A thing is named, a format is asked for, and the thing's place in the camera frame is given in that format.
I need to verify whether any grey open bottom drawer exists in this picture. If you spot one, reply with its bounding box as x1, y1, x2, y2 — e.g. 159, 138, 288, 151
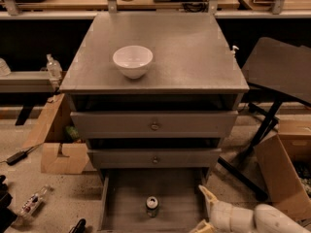
98, 168, 207, 233

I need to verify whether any grey low bench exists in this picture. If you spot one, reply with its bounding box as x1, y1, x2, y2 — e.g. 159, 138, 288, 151
0, 71, 55, 125

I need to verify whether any grey middle drawer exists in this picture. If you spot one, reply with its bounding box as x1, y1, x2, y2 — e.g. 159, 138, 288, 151
88, 149, 221, 169

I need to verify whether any small white pump bottle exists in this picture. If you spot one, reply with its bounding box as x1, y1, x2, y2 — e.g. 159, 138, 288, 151
231, 45, 239, 57

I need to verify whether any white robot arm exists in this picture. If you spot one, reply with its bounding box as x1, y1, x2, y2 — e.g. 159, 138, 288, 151
189, 184, 311, 233

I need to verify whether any open cardboard box right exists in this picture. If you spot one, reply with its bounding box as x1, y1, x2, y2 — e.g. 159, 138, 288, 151
255, 120, 311, 220

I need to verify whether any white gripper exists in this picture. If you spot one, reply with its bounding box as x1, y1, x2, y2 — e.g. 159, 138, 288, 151
189, 184, 255, 233

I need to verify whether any green soda can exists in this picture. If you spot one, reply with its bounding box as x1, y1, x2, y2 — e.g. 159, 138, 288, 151
146, 196, 159, 217

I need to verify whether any grey top drawer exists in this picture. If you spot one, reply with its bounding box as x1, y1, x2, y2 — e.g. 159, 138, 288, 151
71, 111, 237, 139

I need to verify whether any black object bottom left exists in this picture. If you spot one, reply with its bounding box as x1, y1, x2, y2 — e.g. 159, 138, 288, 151
0, 175, 17, 233

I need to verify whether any grey drawer cabinet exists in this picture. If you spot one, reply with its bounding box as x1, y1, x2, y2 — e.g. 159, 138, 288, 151
58, 11, 250, 233

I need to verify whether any clear bottle on floor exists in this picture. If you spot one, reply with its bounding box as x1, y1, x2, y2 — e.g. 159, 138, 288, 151
18, 184, 52, 218

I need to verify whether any black power adapter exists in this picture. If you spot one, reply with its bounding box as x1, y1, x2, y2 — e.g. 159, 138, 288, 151
3, 145, 40, 166

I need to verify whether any clear bottle on bench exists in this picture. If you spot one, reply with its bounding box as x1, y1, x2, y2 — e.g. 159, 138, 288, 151
47, 54, 62, 80

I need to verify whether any cardboard box left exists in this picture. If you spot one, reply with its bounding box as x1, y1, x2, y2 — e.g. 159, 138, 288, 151
23, 94, 93, 175

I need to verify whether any black handle on floor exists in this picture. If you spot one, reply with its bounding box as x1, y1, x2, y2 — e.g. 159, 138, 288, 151
69, 218, 86, 233

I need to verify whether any white ceramic bowl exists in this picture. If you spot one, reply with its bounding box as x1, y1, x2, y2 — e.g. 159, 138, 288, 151
113, 46, 154, 79

